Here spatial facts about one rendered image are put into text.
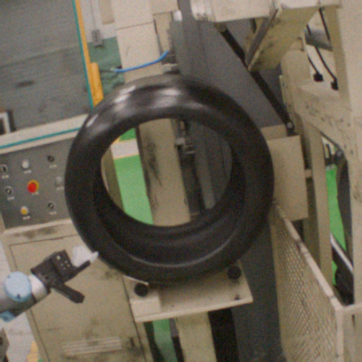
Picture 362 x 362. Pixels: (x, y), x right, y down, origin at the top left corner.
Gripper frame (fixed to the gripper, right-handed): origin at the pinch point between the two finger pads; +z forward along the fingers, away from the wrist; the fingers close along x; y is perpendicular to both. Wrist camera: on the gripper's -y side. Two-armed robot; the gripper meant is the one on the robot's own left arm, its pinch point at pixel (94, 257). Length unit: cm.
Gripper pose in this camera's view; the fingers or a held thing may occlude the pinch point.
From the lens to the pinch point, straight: 166.8
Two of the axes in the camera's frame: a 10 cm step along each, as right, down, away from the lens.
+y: -4.8, -8.7, -1.0
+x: -5.5, 2.1, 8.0
